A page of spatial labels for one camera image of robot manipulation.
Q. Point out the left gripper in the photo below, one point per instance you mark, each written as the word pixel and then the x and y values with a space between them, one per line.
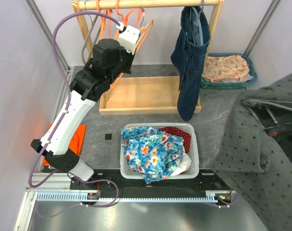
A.
pixel 130 56

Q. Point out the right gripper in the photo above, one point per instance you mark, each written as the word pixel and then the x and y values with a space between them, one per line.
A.
pixel 269 121

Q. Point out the orange hanger of grey garment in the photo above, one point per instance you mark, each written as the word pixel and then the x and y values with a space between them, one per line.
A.
pixel 144 33

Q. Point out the orange hanger of floral skirt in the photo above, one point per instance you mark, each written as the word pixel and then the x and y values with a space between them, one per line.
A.
pixel 125 19

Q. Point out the orange hanger of blouse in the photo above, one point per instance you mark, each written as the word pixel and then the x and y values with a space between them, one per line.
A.
pixel 103 19

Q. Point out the grey dotted garment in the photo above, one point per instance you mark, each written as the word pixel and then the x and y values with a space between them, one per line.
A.
pixel 258 166

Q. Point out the dark denim garment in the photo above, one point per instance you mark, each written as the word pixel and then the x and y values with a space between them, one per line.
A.
pixel 189 61

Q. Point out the blue-grey hanger of denim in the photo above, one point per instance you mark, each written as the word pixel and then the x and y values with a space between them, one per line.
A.
pixel 195 27

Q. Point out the red polka dot skirt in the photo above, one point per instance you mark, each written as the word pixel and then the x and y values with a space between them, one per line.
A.
pixel 178 132

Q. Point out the blue floral skirt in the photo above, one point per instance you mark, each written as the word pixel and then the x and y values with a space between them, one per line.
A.
pixel 154 153

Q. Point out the white blouse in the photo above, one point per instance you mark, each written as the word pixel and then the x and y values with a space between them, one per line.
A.
pixel 184 166

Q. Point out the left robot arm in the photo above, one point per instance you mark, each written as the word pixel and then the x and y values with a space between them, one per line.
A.
pixel 110 59

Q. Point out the wooden clothes rack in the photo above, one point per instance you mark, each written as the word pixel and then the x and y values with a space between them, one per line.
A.
pixel 144 95

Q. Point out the pink patterned clothes in tub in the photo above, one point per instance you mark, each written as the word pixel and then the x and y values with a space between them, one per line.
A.
pixel 228 69

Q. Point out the green laundry tub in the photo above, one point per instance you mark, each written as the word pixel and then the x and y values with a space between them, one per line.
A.
pixel 223 86

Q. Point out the black square floor marker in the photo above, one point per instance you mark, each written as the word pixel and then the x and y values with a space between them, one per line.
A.
pixel 108 136

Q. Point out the orange cloth on floor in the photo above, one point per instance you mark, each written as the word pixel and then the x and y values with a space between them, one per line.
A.
pixel 77 140

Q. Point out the white plastic laundry basket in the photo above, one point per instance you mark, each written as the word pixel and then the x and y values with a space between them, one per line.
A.
pixel 193 171

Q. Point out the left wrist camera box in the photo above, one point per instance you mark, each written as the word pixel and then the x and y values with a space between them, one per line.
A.
pixel 128 37

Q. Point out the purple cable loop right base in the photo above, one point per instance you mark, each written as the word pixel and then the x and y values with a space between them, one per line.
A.
pixel 224 200

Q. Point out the slotted cable duct rail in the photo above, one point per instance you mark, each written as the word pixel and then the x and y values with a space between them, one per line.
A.
pixel 87 197

